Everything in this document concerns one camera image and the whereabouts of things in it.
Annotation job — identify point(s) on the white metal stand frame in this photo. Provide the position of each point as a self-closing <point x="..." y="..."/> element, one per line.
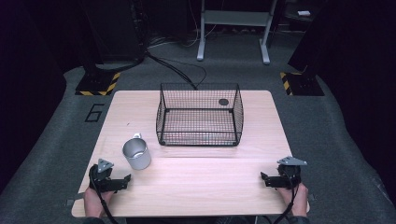
<point x="235" y="18"/>

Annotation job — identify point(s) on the black round disc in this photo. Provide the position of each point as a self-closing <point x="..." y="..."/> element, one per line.
<point x="223" y="102"/>

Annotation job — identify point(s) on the silver metal cup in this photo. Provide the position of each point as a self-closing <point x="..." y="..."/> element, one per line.
<point x="137" y="154"/>

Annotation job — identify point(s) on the black stand post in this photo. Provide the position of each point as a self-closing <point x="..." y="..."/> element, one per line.
<point x="91" y="46"/>

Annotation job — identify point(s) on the small white box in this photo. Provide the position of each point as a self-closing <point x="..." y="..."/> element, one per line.
<point x="304" y="13"/>

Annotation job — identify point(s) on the person's right hand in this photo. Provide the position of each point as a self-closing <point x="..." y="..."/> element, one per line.
<point x="297" y="200"/>

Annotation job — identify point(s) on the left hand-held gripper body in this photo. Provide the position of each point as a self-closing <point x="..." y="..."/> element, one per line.
<point x="101" y="182"/>

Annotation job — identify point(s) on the person's left hand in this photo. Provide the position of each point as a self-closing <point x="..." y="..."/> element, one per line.
<point x="93" y="202"/>

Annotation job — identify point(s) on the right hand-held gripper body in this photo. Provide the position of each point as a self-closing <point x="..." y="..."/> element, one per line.
<point x="289" y="174"/>

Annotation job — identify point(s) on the black cabinet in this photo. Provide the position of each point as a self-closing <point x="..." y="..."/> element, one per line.
<point x="118" y="28"/>

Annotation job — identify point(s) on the grey tape strip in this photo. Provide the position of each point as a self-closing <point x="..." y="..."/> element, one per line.
<point x="74" y="199"/>

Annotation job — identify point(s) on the black yellow striped base plate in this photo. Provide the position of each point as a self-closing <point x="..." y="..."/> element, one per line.
<point x="98" y="84"/>
<point x="300" y="84"/>

